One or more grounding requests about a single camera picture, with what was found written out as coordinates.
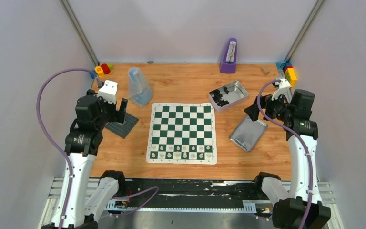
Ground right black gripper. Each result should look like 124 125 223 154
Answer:
244 90 293 122

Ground colourful block stack right corner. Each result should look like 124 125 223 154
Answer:
276 62 298 87

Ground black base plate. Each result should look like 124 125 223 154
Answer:
116 178 272 209

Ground metal tin with white pieces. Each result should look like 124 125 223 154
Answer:
229 116 268 152

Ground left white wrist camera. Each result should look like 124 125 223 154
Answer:
97 80 118 104

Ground translucent blue metronome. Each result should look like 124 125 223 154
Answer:
128 67 153 107

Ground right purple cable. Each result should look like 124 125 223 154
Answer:
256 79 315 229

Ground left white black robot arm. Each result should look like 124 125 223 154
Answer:
43 88 128 229

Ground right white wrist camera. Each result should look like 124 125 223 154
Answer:
272 78 291 100

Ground colourful toy blocks left corner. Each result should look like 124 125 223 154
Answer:
89 63 114 79

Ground purple cable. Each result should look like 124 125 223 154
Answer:
36 68 159 229
256 79 315 229

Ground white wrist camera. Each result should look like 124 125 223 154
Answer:
272 78 291 100
97 80 118 104

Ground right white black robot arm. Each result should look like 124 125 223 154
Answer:
244 89 331 229

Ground purple metronome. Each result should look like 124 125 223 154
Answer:
219 38 237 74

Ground green white chess mat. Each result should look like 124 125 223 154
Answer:
146 103 217 165

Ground small wooden block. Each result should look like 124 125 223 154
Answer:
260 67 270 75

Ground metal tin with black pieces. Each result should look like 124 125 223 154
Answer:
208 80 249 112

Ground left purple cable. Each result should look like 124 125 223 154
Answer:
36 68 159 229

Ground grey lego baseplate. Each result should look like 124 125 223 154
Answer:
105 113 139 139

